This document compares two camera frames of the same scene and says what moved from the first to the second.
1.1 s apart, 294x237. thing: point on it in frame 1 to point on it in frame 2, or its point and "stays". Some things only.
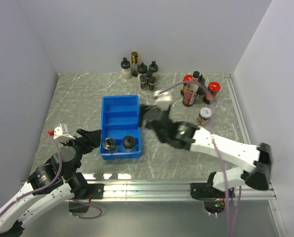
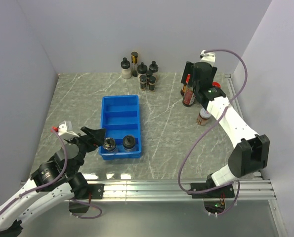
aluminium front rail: (166, 190) stays
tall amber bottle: (134, 56) stays
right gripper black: (143, 109) to (189, 69)
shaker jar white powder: (109, 144) stays
